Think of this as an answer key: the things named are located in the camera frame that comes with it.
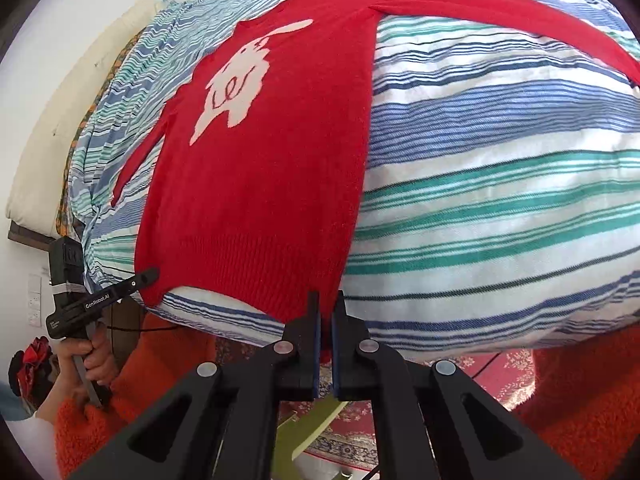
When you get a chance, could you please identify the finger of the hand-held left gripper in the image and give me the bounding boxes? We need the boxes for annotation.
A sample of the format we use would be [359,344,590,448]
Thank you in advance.
[116,267,161,302]

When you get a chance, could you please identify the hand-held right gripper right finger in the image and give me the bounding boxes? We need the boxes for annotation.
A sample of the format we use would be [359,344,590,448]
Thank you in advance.
[332,290,587,480]

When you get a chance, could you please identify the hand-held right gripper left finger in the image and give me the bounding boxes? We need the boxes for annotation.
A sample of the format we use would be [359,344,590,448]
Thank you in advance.
[67,290,322,480]

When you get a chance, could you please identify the red knit sweater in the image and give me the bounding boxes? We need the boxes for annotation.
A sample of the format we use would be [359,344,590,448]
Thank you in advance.
[111,0,640,365]

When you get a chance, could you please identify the person's left forearm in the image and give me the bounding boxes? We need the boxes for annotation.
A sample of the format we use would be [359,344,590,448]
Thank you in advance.
[35,312,221,480]

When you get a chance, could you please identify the person's left hand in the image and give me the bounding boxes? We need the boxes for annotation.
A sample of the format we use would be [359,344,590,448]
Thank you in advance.
[52,329,122,405]

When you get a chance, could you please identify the orange patterned bed sheet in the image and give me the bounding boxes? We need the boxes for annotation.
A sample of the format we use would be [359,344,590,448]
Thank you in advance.
[55,25,146,241]

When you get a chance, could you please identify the red and black fabric object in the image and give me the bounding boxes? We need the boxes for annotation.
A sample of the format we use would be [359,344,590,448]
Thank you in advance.
[7,336,61,411]

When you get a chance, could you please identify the yellow-green flat object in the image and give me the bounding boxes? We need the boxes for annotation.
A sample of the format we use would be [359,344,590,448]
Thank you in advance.
[272,395,347,467]

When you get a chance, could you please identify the cream mattress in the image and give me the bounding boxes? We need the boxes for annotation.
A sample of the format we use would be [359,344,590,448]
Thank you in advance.
[6,0,166,238]

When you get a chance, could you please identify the red patterned rug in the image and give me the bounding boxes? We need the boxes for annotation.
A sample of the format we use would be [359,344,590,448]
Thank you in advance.
[280,345,538,476]

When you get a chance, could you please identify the striped blanket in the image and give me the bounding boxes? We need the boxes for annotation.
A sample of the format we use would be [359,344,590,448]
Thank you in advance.
[67,0,640,363]

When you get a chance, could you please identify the person's orange fuzzy garment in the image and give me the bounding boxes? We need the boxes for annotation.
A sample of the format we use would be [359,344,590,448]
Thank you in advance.
[505,327,640,480]

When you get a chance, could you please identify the white wall socket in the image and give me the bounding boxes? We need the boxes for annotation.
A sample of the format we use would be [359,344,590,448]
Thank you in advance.
[27,274,44,328]

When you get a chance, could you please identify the thin black cable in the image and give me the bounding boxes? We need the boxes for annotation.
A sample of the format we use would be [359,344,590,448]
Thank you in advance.
[100,325,182,336]

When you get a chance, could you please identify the dark wooden bed frame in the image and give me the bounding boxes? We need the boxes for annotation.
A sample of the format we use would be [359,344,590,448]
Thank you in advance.
[7,222,63,252]

